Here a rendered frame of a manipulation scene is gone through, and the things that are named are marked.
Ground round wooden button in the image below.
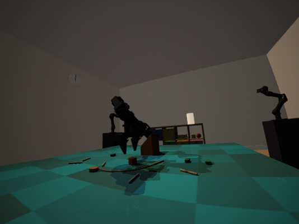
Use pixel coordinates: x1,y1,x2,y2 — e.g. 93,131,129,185
89,166,99,172

